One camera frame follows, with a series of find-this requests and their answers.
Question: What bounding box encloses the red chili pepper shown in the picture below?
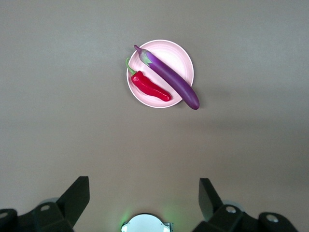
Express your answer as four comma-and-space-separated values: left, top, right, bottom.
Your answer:
125, 57, 172, 102

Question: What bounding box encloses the pink plate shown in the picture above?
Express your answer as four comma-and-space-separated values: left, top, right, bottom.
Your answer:
126, 40, 195, 109

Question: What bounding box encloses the purple eggplant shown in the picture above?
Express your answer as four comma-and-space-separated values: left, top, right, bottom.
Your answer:
134, 44, 200, 111

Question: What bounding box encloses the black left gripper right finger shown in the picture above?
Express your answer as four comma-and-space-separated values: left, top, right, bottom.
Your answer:
194, 178, 299, 232

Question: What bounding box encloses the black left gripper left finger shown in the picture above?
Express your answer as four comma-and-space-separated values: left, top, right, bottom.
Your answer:
0, 176, 90, 232

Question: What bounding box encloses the brown table cover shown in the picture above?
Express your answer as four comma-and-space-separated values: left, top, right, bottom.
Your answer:
0, 0, 309, 232

